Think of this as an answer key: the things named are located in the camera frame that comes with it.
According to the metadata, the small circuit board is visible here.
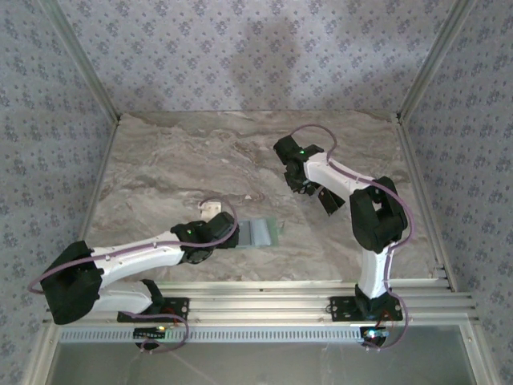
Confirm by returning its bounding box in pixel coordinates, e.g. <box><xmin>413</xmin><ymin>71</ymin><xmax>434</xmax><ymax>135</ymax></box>
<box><xmin>133</xmin><ymin>326</ymin><xmax>168</xmax><ymax>341</ymax></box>
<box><xmin>359</xmin><ymin>326</ymin><xmax>390</xmax><ymax>347</ymax></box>

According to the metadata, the white cable connector block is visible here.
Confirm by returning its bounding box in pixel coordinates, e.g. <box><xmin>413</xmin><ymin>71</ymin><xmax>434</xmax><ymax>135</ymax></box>
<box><xmin>199</xmin><ymin>201</ymin><xmax>224</xmax><ymax>221</ymax></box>

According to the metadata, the purple cable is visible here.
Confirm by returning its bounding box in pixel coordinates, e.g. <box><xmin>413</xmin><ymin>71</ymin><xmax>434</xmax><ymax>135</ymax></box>
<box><xmin>362</xmin><ymin>291</ymin><xmax>409</xmax><ymax>352</ymax></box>
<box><xmin>290</xmin><ymin>123</ymin><xmax>419</xmax><ymax>294</ymax></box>
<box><xmin>119</xmin><ymin>306</ymin><xmax>190</xmax><ymax>356</ymax></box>
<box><xmin>28</xmin><ymin>196</ymin><xmax>240</xmax><ymax>296</ymax></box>

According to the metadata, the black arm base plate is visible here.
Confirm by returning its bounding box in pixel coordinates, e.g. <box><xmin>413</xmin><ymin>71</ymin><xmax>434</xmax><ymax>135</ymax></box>
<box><xmin>116</xmin><ymin>295</ymin><xmax>191</xmax><ymax>324</ymax></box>
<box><xmin>329</xmin><ymin>295</ymin><xmax>404</xmax><ymax>322</ymax></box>

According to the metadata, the aluminium mounting rail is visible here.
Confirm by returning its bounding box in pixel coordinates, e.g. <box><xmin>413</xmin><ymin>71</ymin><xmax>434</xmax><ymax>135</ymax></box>
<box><xmin>42</xmin><ymin>279</ymin><xmax>481</xmax><ymax>326</ymax></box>

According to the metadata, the aluminium table side rail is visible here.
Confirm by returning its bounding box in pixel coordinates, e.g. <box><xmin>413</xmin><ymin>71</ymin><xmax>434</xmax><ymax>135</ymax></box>
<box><xmin>71</xmin><ymin>118</ymin><xmax>123</xmax><ymax>249</ymax></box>
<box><xmin>394</xmin><ymin>115</ymin><xmax>458</xmax><ymax>294</ymax></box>

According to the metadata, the grey slotted cable duct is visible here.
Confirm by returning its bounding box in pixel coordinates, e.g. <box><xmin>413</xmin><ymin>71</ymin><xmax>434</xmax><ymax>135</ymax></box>
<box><xmin>59</xmin><ymin>325</ymin><xmax>386</xmax><ymax>345</ymax></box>

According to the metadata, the aluminium frame corner post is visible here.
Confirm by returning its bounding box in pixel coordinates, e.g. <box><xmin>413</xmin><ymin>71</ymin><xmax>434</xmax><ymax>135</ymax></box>
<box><xmin>38</xmin><ymin>0</ymin><xmax>123</xmax><ymax>124</ymax></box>
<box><xmin>394</xmin><ymin>0</ymin><xmax>481</xmax><ymax>124</ymax></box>

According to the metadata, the aluminium frame leg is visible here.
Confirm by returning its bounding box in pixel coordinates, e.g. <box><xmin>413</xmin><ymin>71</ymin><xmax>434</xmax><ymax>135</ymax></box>
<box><xmin>460</xmin><ymin>322</ymin><xmax>498</xmax><ymax>385</ymax></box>
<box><xmin>22</xmin><ymin>320</ymin><xmax>61</xmax><ymax>385</ymax></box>

